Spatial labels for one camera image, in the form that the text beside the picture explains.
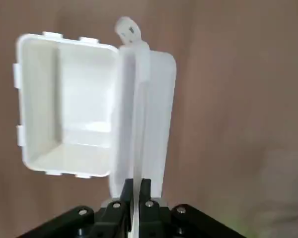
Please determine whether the translucent box lid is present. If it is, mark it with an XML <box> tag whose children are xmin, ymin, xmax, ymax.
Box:
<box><xmin>108</xmin><ymin>16</ymin><xmax>177</xmax><ymax>238</ymax></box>

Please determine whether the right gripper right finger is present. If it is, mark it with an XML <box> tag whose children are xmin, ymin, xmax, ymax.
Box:
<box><xmin>138</xmin><ymin>178</ymin><xmax>246</xmax><ymax>238</ymax></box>

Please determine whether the white preservation box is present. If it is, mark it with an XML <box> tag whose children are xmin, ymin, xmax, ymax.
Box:
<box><xmin>13</xmin><ymin>31</ymin><xmax>120</xmax><ymax>179</ymax></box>

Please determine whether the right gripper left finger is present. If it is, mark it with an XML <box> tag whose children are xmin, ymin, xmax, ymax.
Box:
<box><xmin>14</xmin><ymin>178</ymin><xmax>135</xmax><ymax>238</ymax></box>

